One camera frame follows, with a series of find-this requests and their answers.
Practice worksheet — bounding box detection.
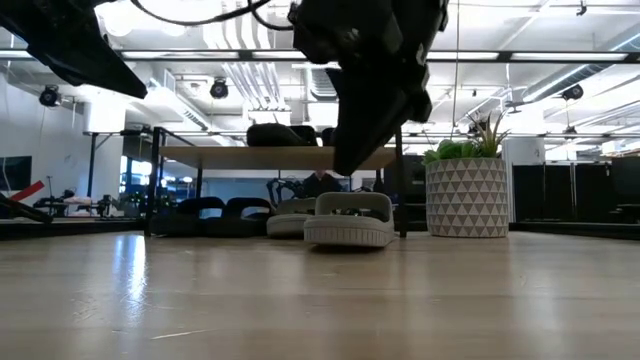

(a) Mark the white column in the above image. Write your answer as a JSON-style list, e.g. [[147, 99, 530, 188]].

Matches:
[[501, 137, 546, 224]]

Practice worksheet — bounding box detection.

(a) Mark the red bar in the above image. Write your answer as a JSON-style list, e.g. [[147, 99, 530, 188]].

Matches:
[[9, 179, 47, 203]]

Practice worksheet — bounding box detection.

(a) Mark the thin hanging ceiling cable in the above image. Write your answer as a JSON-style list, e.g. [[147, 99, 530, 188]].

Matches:
[[451, 0, 461, 136]]

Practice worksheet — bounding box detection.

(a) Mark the dark diagonal bar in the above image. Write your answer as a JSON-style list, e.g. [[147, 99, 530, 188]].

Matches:
[[0, 192, 55, 224]]

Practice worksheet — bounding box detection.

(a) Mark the black background table frame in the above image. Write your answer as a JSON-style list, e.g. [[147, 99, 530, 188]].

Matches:
[[82, 130, 126, 199]]

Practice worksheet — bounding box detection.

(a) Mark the light grey slide sandal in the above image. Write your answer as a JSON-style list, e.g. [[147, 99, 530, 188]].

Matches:
[[266, 197, 321, 239], [303, 191, 396, 249]]

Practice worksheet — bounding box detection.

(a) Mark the person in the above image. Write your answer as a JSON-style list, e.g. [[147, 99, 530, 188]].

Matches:
[[302, 169, 346, 199]]

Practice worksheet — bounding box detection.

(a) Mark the spiky green plant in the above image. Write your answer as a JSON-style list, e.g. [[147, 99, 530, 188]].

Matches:
[[469, 110, 511, 160]]

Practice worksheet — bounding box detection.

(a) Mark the leafy green plant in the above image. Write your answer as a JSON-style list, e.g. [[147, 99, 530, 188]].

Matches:
[[423, 139, 482, 165]]

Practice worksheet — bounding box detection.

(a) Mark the dark wall monitor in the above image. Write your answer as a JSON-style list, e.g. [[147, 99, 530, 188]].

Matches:
[[0, 155, 34, 192]]

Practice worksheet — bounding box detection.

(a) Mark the triangle patterned planter pot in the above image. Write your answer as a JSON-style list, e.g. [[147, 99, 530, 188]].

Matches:
[[424, 157, 510, 239]]

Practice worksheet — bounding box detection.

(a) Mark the ceiling air vent grille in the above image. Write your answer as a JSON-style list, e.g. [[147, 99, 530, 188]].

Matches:
[[305, 67, 334, 99]]

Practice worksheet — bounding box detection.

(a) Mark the wooden shelf black metal frame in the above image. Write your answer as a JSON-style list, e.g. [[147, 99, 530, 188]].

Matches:
[[144, 125, 407, 239]]

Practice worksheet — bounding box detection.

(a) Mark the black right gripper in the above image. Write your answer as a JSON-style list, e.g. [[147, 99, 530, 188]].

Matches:
[[289, 0, 450, 176]]

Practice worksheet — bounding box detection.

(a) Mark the black partition cabinet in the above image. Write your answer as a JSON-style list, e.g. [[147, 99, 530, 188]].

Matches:
[[512, 162, 619, 224]]

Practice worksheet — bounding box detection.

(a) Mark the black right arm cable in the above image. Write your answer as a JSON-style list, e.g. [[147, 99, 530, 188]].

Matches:
[[129, 0, 296, 32]]

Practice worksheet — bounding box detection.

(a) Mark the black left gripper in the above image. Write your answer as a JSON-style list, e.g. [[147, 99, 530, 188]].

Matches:
[[0, 0, 149, 100]]

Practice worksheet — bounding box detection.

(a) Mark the dark background box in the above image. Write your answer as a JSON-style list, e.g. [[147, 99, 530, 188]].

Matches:
[[610, 157, 640, 224]]

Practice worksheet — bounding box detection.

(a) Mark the background workbench clutter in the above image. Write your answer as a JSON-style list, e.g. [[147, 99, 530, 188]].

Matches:
[[32, 188, 119, 219]]

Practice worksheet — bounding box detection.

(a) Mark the overhead light bar rail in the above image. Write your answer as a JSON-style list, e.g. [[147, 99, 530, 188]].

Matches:
[[0, 47, 640, 64]]

